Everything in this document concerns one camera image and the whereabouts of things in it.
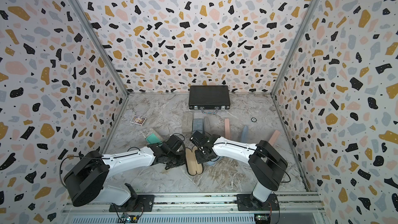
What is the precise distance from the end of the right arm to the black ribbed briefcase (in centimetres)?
40

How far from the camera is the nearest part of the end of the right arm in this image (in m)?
0.62

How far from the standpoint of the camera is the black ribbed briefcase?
1.12 m
